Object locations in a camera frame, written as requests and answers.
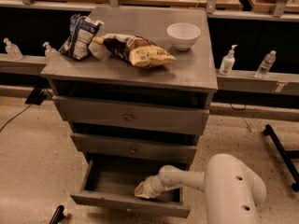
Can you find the white bowl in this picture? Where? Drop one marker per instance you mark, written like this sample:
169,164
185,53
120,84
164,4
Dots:
183,35

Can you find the black power adapter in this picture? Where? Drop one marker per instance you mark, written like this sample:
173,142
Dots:
36,97

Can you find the black handle bottom edge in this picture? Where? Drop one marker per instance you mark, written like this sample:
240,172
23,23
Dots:
58,215

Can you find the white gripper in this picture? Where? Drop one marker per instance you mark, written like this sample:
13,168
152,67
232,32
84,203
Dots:
153,185

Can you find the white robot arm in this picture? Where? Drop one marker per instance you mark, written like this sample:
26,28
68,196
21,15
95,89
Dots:
232,190

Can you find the grey top drawer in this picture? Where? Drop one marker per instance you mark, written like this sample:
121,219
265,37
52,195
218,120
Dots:
158,118

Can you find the black stand leg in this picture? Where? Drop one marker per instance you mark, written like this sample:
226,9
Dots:
287,155

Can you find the grey drawer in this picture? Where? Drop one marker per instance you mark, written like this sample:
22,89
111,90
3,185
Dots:
132,148
158,118
110,182

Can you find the grey drawer cabinet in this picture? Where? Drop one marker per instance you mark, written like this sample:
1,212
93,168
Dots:
189,82

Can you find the grey middle drawer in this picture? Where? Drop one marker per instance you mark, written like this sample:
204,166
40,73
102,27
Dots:
132,148

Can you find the yellow brown chip bag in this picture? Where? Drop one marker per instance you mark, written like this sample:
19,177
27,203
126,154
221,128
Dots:
136,50

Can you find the blue white chip bag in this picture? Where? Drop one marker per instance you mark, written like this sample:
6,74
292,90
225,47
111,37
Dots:
82,30

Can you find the clear water bottle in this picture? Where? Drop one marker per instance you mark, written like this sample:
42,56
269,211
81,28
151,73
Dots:
266,64

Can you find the clear pump sanitizer bottle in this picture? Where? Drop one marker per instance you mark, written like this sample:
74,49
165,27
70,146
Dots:
50,52

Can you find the far left clear sanitizer bottle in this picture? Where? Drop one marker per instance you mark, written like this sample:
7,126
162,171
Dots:
13,51

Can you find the grey bottom drawer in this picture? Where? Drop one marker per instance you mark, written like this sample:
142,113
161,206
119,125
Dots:
110,182

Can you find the white pump lotion bottle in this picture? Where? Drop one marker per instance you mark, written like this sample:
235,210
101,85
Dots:
228,61

